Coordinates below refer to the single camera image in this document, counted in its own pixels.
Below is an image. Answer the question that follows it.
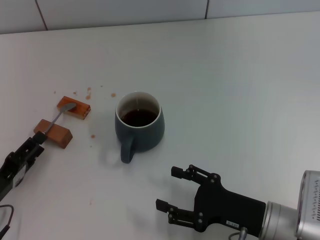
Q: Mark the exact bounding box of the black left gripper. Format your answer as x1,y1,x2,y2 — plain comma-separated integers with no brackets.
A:
0,131,47,202

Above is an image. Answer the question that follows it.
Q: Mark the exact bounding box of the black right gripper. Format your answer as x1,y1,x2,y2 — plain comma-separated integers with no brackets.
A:
155,164,267,238

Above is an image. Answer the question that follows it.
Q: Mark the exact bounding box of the pink handled metal spoon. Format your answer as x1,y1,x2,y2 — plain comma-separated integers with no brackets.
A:
42,102,77,135

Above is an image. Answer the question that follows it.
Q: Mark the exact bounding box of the grey ceramic mug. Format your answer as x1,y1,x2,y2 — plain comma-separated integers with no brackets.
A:
114,91,166,165

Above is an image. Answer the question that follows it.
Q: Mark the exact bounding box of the dark brown wooden block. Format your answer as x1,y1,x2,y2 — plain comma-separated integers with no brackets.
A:
33,118,74,150

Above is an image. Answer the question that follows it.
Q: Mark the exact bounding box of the dark coffee liquid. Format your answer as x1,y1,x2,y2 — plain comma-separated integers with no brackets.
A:
119,108,159,127

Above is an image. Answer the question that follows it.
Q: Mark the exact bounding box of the left gripper cable with plug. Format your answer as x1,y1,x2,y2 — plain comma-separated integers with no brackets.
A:
0,204,15,232

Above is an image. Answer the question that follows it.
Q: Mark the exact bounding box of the gripper cable with plug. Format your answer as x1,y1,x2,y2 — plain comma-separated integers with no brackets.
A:
228,228,249,240
0,204,15,232

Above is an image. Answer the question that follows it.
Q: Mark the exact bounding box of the right gripper cable with plug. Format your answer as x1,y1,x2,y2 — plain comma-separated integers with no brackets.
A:
228,228,249,240

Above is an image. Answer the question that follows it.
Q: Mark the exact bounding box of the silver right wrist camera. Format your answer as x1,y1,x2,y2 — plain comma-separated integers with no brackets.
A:
294,169,320,240

